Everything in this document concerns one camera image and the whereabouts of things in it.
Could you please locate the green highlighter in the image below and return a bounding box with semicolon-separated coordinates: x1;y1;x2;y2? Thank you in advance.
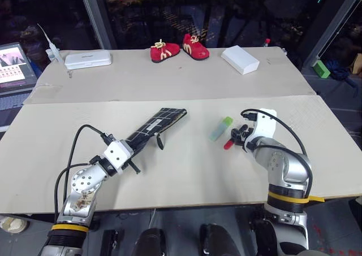
209;116;234;142

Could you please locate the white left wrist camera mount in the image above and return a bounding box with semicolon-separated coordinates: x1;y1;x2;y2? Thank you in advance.
102;139;135;176

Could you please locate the black grid pouch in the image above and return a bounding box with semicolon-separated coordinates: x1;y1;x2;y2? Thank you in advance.
124;107;188;158

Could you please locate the red shoe with yellow laces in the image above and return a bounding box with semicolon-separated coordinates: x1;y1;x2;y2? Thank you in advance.
182;33;210;62
150;38;181;64

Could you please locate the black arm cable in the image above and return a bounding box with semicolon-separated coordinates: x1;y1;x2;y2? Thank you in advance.
53;124;115;220
240;108;314;201

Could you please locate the green block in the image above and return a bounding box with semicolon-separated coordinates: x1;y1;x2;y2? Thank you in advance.
312;60;331;79

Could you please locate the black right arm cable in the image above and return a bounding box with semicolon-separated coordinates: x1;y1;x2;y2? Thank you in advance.
240;108;314;201

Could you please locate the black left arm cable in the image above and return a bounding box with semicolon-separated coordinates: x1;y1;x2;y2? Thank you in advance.
53;124;115;220

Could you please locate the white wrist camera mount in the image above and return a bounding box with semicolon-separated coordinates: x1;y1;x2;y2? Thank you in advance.
102;139;135;176
244;107;278;153

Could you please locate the white flat case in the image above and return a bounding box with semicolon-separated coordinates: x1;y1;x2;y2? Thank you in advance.
64;50;113;71

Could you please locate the white round roll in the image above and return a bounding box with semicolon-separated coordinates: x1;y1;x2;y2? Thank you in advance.
0;214;29;235

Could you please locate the dark rounded shape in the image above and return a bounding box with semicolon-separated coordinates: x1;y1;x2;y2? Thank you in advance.
199;223;236;256
132;227;168;256

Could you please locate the grey metal frame post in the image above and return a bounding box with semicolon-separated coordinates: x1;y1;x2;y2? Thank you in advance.
77;0;118;51
300;0;362;70

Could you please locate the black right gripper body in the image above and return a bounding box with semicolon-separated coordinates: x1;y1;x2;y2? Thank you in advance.
238;124;256;150

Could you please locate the beige cardboard sheet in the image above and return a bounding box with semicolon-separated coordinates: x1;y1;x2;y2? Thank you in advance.
0;94;362;215
23;46;318;105

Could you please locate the white cardboard box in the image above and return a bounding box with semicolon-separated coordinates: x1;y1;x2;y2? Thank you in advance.
220;45;260;76

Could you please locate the open laptop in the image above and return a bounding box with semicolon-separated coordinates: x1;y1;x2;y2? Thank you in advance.
0;42;39;113

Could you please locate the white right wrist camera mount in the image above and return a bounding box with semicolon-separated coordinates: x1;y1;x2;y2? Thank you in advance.
244;107;278;153

